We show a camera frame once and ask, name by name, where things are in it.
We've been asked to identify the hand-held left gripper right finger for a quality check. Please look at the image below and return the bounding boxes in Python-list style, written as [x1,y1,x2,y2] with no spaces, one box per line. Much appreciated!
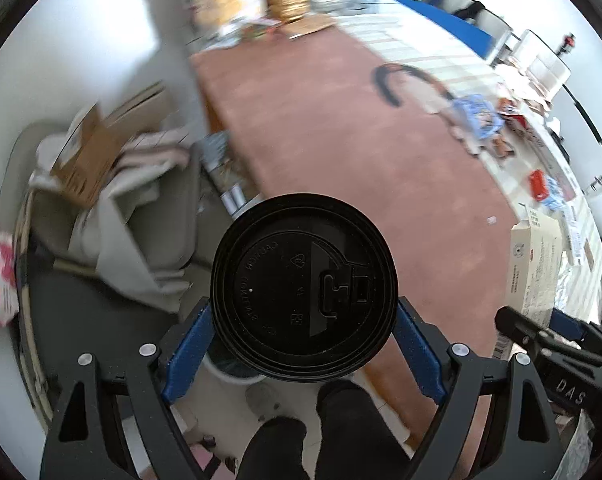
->
[393,296,566,480]

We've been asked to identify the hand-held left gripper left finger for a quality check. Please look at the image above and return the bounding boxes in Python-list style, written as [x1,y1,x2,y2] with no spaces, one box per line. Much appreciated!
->
[41,297,216,480]

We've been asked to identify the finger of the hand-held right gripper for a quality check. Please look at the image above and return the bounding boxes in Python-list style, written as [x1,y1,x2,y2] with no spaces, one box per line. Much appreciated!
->
[548,307,602,358]
[496,305,572,357]

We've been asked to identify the white round waste bin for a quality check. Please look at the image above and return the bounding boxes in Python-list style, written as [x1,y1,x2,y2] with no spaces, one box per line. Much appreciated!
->
[203,350,269,387]

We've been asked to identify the white paper carton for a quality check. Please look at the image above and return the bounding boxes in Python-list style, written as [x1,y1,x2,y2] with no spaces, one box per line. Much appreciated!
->
[510,207,564,323]

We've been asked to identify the black plastic cup lid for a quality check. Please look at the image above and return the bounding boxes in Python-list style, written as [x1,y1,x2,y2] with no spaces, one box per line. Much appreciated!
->
[210,192,399,386]

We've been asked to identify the grey fuzzy slipper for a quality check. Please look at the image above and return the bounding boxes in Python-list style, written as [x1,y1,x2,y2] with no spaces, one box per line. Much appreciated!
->
[245,384,288,420]

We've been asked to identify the grey folding bed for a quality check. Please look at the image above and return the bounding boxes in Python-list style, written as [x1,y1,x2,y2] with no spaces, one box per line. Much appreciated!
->
[11,185,192,431]

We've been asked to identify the person's legs in black pants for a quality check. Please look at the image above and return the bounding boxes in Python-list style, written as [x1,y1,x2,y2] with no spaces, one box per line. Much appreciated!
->
[236,379,412,480]

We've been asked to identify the blue white snack packet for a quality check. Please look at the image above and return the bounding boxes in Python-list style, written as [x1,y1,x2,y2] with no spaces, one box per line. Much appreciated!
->
[543,180,569,213]

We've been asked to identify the beige cloth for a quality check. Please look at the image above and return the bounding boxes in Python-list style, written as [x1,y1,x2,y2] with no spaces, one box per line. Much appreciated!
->
[31,132,184,316]

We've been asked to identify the red snack packet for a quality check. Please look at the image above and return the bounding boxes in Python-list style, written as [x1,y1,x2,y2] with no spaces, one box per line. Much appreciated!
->
[528,170,550,201]

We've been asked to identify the small striped white box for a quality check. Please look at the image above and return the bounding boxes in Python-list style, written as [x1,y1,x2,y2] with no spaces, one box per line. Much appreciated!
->
[220,184,252,216]

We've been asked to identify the long white box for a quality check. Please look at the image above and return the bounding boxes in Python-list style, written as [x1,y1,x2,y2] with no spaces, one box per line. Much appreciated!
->
[525,125,578,197]

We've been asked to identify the pink striped towel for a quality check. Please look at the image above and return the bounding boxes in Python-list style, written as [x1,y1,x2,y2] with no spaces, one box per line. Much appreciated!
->
[121,127,192,181]

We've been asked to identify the brown snack wrapper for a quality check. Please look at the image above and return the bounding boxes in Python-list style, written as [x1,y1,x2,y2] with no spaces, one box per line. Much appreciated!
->
[498,97,528,133]

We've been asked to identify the brown cardboard box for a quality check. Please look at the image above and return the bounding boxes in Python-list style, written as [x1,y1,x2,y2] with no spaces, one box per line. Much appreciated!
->
[51,102,126,208]

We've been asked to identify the pink cat print tablecloth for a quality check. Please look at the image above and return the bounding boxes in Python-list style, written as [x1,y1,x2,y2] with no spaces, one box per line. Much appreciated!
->
[190,7,602,461]

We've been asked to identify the clear plastic storage box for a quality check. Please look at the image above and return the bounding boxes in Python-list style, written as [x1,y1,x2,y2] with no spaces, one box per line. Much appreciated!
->
[521,29,572,98]

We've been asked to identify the tripod stand with red knob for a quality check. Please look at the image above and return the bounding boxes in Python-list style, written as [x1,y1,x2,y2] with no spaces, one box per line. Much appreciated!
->
[543,32,602,198]

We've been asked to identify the blue board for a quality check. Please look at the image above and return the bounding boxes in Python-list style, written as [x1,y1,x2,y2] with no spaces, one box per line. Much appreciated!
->
[393,0,494,58]

